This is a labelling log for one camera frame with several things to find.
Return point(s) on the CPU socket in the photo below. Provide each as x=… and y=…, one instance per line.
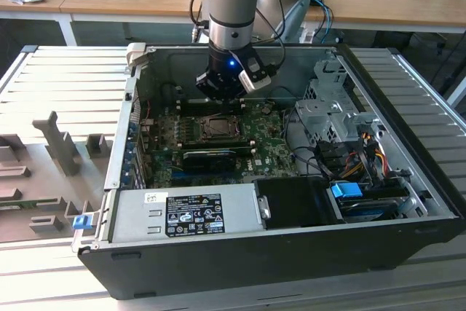
x=201, y=136

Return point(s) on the green motherboard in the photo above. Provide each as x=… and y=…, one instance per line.
x=269, y=143

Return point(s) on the black graphics card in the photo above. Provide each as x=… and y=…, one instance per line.
x=209, y=161

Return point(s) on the pale blue teach pendant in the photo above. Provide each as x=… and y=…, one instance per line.
x=296, y=19

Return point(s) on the silver drive cage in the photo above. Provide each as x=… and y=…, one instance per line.
x=327, y=118

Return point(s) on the grey power supply unit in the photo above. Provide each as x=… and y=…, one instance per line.
x=131, y=216

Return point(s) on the blue disk carrier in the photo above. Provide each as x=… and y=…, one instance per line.
x=346, y=191

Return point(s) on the black open PC case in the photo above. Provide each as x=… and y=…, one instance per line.
x=255, y=267

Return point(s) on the black hard disk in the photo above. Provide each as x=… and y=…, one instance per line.
x=367, y=209

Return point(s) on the brown parts rack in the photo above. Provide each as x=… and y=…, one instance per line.
x=54, y=180

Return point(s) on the blue case latch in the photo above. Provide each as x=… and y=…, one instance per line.
x=81, y=222

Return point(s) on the green RAM stick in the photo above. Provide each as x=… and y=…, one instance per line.
x=29, y=203

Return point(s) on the white wrist camera on bracket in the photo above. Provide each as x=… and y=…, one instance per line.
x=255, y=76

